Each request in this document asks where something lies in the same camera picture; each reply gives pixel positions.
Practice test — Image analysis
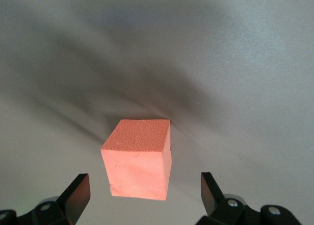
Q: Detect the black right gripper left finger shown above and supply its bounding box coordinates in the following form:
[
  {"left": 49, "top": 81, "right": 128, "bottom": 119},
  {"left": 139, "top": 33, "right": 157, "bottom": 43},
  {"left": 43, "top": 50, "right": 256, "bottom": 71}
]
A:
[{"left": 0, "top": 173, "right": 91, "bottom": 225}]

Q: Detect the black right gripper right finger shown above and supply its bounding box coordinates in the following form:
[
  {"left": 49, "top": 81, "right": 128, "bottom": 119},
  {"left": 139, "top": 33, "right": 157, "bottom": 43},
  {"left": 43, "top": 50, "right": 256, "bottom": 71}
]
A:
[{"left": 196, "top": 172, "right": 301, "bottom": 225}]

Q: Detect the orange foam cube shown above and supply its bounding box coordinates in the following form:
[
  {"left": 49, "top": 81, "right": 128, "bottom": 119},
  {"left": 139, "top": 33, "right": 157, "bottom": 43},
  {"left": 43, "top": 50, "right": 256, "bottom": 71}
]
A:
[{"left": 100, "top": 119, "right": 171, "bottom": 200}]

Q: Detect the brown table cover mat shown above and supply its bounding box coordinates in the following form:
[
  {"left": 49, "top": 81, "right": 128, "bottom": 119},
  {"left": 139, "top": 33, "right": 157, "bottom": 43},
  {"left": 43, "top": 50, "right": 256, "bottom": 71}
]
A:
[{"left": 0, "top": 0, "right": 314, "bottom": 225}]

